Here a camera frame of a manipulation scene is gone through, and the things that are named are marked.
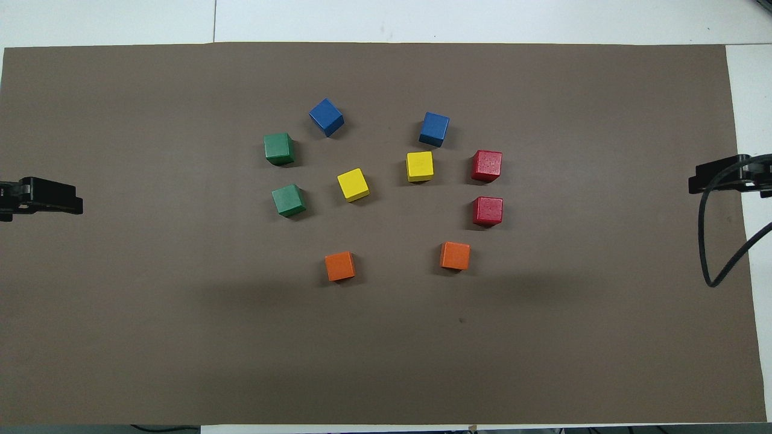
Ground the brown table mat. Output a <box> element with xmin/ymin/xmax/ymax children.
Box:
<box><xmin>0</xmin><ymin>41</ymin><xmax>768</xmax><ymax>426</ymax></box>

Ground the blue wooden block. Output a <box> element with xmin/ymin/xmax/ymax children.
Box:
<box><xmin>419</xmin><ymin>112</ymin><xmax>451</xmax><ymax>148</ymax></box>
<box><xmin>309</xmin><ymin>98</ymin><xmax>345</xmax><ymax>138</ymax></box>

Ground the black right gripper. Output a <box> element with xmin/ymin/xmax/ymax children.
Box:
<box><xmin>689</xmin><ymin>155</ymin><xmax>772</xmax><ymax>198</ymax></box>

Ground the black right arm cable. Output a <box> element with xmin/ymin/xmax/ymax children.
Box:
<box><xmin>697</xmin><ymin>154</ymin><xmax>772</xmax><ymax>288</ymax></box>

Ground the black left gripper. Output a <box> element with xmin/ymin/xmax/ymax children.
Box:
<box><xmin>0</xmin><ymin>177</ymin><xmax>83</xmax><ymax>222</ymax></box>

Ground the orange wooden block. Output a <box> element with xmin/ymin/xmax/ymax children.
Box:
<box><xmin>439</xmin><ymin>241</ymin><xmax>471</xmax><ymax>271</ymax></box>
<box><xmin>324</xmin><ymin>251</ymin><xmax>356</xmax><ymax>283</ymax></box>

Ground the yellow wooden block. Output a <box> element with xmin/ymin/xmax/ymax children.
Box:
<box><xmin>406</xmin><ymin>151</ymin><xmax>435</xmax><ymax>183</ymax></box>
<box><xmin>337</xmin><ymin>168</ymin><xmax>371</xmax><ymax>203</ymax></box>

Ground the red wooden block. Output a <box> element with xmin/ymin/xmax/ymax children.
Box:
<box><xmin>472</xmin><ymin>196</ymin><xmax>504</xmax><ymax>228</ymax></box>
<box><xmin>470</xmin><ymin>149</ymin><xmax>504</xmax><ymax>183</ymax></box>

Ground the green wooden block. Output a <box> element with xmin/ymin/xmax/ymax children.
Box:
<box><xmin>263</xmin><ymin>132</ymin><xmax>296</xmax><ymax>167</ymax></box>
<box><xmin>271</xmin><ymin>183</ymin><xmax>307</xmax><ymax>218</ymax></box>

